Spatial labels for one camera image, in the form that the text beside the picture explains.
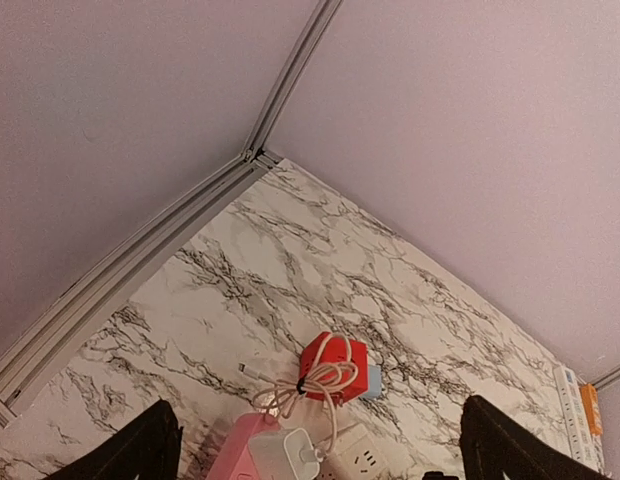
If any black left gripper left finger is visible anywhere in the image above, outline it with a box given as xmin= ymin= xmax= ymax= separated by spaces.
xmin=49 ymin=399 xmax=183 ymax=480

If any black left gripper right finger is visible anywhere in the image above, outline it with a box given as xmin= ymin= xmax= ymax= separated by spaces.
xmin=460 ymin=395 xmax=607 ymax=480

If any pink triangular power strip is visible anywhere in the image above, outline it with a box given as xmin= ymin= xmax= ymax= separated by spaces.
xmin=205 ymin=413 xmax=280 ymax=480

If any white multicolour power strip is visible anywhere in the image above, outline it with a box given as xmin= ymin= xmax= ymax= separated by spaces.
xmin=553 ymin=366 xmax=603 ymax=473

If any white cube adapter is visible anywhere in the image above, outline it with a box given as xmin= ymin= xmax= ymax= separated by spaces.
xmin=318 ymin=423 xmax=414 ymax=480

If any white charger with pink cable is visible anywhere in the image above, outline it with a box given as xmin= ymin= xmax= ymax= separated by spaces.
xmin=239 ymin=363 xmax=338 ymax=479

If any red cube socket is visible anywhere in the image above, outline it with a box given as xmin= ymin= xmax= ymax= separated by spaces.
xmin=297 ymin=331 xmax=369 ymax=405

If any black power adapter with cable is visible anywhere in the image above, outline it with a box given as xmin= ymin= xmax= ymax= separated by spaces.
xmin=422 ymin=471 xmax=459 ymax=480

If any light blue plug adapter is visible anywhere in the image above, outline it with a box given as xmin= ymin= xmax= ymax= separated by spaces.
xmin=361 ymin=364 xmax=382 ymax=400

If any orange power strip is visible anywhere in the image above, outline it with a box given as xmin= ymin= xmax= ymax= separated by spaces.
xmin=580 ymin=384 xmax=603 ymax=436

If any right aluminium frame post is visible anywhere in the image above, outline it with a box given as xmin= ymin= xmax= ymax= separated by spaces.
xmin=593 ymin=364 xmax=620 ymax=390

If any aluminium frame post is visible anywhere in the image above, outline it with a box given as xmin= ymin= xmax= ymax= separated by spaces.
xmin=593 ymin=364 xmax=620 ymax=390
xmin=242 ymin=0 xmax=343 ymax=161

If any left aluminium frame post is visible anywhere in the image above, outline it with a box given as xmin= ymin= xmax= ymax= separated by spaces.
xmin=242 ymin=0 xmax=343 ymax=161

